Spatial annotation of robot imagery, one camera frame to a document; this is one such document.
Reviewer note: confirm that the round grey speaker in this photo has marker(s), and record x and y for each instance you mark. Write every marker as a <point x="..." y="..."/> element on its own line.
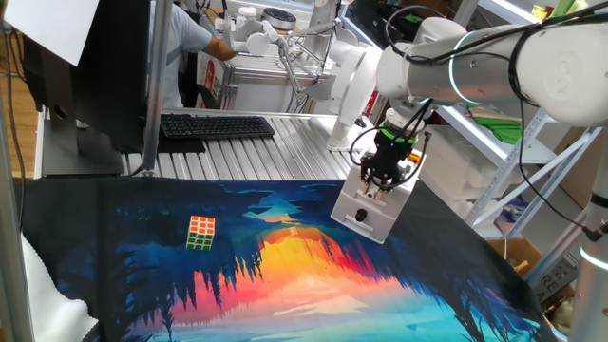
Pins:
<point x="280" y="19"/>

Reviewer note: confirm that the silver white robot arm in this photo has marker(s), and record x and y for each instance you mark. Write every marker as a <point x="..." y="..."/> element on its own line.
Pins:
<point x="475" y="66"/>

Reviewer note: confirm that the colourful forest sunset cloth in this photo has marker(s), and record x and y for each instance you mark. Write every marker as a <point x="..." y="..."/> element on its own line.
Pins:
<point x="285" y="285"/>

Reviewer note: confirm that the person in light blue shirt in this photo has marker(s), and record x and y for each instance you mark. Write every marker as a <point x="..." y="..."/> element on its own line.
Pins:
<point x="183" y="47"/>

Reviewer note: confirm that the white drawer with black knob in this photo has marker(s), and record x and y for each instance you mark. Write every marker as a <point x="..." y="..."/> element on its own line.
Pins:
<point x="375" y="228"/>

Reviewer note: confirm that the beige crumpled bag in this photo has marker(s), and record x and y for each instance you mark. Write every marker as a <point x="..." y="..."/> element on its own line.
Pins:
<point x="563" y="318"/>

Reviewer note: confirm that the black computer monitor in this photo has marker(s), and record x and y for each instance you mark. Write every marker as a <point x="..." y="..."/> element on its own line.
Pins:
<point x="114" y="71"/>

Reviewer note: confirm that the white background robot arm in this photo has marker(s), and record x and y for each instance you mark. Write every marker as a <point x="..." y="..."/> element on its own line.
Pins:
<point x="351" y="81"/>

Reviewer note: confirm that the orange green Rubik's cube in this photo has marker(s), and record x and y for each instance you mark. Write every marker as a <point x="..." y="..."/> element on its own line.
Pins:
<point x="200" y="233"/>

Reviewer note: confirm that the white paper sheet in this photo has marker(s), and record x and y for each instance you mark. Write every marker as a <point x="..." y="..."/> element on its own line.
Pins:
<point x="52" y="26"/>

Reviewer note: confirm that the white plastic drawer cabinet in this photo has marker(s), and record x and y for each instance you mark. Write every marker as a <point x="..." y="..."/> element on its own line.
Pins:
<point x="375" y="223"/>

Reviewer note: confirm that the aluminium frame stand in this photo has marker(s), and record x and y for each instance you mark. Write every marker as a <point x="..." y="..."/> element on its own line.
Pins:
<point x="266" y="97"/>

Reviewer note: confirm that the person's bare forearm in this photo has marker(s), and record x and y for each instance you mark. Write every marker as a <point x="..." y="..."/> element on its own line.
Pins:
<point x="221" y="47"/>

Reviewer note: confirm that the green translucent bottle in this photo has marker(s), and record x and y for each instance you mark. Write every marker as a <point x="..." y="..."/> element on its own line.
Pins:
<point x="567" y="6"/>

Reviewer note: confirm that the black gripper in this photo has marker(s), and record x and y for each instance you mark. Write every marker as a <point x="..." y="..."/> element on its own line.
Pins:
<point x="392" y="149"/>

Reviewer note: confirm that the black mouse pad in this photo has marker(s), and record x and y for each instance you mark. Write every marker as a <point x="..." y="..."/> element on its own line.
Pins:
<point x="180" y="145"/>

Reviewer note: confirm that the small yellow box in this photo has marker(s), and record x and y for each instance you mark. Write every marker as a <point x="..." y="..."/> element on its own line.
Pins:
<point x="538" y="11"/>

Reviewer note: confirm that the green cloth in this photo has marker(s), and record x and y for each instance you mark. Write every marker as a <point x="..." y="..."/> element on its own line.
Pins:
<point x="506" y="130"/>

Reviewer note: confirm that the brown cardboard box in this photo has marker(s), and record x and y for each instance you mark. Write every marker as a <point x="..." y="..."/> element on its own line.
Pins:
<point x="515" y="252"/>

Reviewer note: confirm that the beige wooden piece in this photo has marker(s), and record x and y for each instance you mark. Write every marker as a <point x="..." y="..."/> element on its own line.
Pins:
<point x="494" y="115"/>

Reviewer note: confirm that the red white carton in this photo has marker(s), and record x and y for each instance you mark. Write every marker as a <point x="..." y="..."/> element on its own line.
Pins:
<point x="209" y="83"/>

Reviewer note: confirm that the white underlay cloth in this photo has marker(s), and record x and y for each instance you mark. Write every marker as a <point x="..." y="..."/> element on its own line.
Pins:
<point x="52" y="304"/>

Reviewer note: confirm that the grey lettered plate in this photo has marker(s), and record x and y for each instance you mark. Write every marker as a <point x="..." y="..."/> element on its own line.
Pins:
<point x="556" y="280"/>

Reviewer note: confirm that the white jointed teleoperation device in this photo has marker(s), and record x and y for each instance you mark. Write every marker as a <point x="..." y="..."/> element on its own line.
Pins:
<point x="256" y="43"/>

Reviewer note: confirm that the white metal shelf rack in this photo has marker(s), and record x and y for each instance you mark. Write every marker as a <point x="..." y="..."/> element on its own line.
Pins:
<point x="475" y="138"/>

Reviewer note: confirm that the black keyboard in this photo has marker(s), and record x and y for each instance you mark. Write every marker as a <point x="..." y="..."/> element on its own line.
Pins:
<point x="216" y="126"/>

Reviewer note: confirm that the aluminium frame post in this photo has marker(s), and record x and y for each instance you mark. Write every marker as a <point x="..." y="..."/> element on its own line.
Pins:
<point x="12" y="261"/>
<point x="157" y="71"/>

